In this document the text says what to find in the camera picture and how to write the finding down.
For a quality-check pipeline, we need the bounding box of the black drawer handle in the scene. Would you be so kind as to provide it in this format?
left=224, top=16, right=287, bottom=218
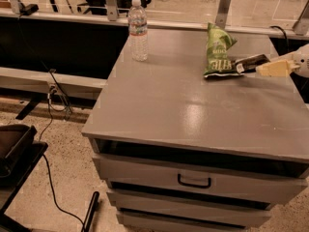
left=177, top=174, right=212, bottom=189

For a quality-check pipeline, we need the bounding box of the clear plastic water bottle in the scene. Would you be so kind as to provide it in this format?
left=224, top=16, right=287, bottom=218
left=127, top=0, right=148, bottom=61

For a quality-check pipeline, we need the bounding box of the black floor cable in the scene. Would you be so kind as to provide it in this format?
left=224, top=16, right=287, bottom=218
left=38, top=69, right=85, bottom=232

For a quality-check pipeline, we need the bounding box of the black cable behind cabinet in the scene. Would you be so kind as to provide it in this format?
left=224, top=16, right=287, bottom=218
left=269, top=25, right=291, bottom=55

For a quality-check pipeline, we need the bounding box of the grey metal rail barrier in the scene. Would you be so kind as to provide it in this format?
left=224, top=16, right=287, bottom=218
left=0, top=0, right=309, bottom=102

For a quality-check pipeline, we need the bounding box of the black rxbar chocolate wrapper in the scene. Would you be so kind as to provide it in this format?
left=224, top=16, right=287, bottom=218
left=235, top=54, right=269, bottom=73

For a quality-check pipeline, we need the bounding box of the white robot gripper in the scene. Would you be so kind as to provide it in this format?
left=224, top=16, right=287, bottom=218
left=256, top=43, right=309, bottom=77

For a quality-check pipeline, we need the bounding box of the grey drawer cabinet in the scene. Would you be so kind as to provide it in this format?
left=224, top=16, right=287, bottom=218
left=83, top=29, right=309, bottom=232

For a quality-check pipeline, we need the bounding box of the green jalapeno chip bag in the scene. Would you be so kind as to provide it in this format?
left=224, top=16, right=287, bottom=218
left=204, top=23, right=241, bottom=78

